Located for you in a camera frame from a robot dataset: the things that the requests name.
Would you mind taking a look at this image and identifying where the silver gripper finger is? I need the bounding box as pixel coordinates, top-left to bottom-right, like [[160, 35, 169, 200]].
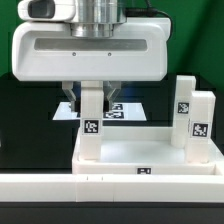
[[103, 81, 121, 112], [62, 81, 81, 112]]

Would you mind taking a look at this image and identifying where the white fiducial marker plate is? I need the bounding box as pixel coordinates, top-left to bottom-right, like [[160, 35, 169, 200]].
[[53, 102, 146, 121]]

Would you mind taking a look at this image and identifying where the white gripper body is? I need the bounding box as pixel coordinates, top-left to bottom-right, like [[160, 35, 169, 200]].
[[12, 18, 171, 81]]

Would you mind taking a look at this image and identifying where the white desk top tray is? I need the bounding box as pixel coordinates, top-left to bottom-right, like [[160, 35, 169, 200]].
[[72, 126, 224, 175]]

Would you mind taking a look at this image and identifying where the white L-shaped obstacle fence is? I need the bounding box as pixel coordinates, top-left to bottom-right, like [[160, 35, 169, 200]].
[[0, 174, 224, 203]]

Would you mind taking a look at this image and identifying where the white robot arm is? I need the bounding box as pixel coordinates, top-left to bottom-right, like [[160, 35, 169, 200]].
[[12, 0, 172, 111]]

